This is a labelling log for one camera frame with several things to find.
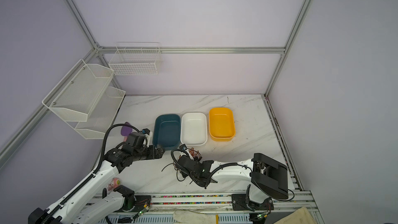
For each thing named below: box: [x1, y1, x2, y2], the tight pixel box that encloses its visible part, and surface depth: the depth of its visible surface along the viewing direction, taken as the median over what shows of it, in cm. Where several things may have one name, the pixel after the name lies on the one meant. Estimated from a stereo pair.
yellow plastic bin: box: [208, 107, 236, 142], surface depth 103 cm
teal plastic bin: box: [152, 114, 182, 151], surface depth 103 cm
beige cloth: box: [273, 206, 316, 224], surface depth 71 cm
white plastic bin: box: [180, 112, 208, 146], surface depth 101 cm
